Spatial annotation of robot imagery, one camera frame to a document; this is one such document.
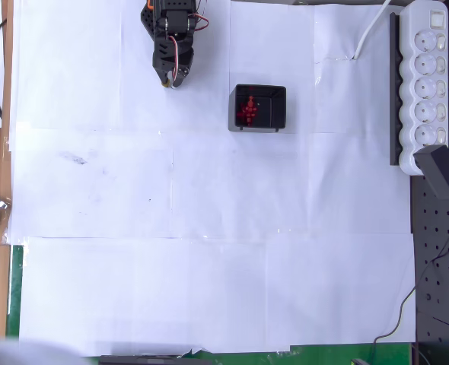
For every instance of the black open box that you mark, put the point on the black open box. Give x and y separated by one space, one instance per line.
262 114

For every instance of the blurry grey object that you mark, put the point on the blurry grey object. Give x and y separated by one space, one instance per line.
19 351

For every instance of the black power adapter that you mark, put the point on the black power adapter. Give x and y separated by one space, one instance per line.
437 171

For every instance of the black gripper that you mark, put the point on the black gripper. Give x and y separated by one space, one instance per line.
166 65

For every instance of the black flat device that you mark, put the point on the black flat device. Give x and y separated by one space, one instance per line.
152 360

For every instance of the white paper table cover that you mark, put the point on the white paper table cover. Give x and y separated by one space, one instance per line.
224 285

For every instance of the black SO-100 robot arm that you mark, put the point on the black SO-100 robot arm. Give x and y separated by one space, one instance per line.
175 19

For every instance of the white power strip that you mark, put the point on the white power strip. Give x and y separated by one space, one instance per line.
422 114

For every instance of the black perforated pegboard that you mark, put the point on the black perforated pegboard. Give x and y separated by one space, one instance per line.
437 266

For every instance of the green cutting mat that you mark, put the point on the green cutting mat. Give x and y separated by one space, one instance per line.
15 289

